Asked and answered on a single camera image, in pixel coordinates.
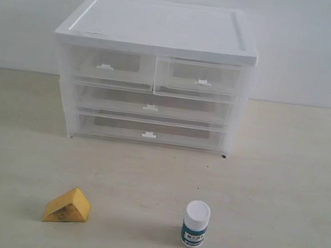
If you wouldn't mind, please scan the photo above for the white capped medicine bottle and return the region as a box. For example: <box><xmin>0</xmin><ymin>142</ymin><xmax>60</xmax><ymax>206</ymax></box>
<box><xmin>181</xmin><ymin>200</ymin><xmax>211</xmax><ymax>248</ymax></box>

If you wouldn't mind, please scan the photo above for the clear bottom wide drawer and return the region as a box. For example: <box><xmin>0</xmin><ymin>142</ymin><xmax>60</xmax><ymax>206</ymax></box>
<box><xmin>77</xmin><ymin>114</ymin><xmax>225</xmax><ymax>152</ymax></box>

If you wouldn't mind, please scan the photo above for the clear wide drawer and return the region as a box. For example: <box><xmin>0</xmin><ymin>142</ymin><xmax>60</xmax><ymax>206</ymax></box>
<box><xmin>77</xmin><ymin>114</ymin><xmax>225</xmax><ymax>152</ymax></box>
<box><xmin>75</xmin><ymin>85</ymin><xmax>231</xmax><ymax>124</ymax></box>

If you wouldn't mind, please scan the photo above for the white plastic drawer cabinet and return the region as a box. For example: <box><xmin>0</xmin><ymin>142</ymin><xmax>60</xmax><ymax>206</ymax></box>
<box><xmin>54</xmin><ymin>0</ymin><xmax>258</xmax><ymax>157</ymax></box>

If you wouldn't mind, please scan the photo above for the clear middle wide drawer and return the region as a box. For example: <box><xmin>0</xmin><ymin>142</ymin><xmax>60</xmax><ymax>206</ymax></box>
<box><xmin>75</xmin><ymin>85</ymin><xmax>231</xmax><ymax>124</ymax></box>

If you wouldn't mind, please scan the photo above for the yellow triangular wooden block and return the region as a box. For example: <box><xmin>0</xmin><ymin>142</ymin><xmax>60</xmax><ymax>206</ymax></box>
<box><xmin>41</xmin><ymin>187</ymin><xmax>91</xmax><ymax>223</ymax></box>

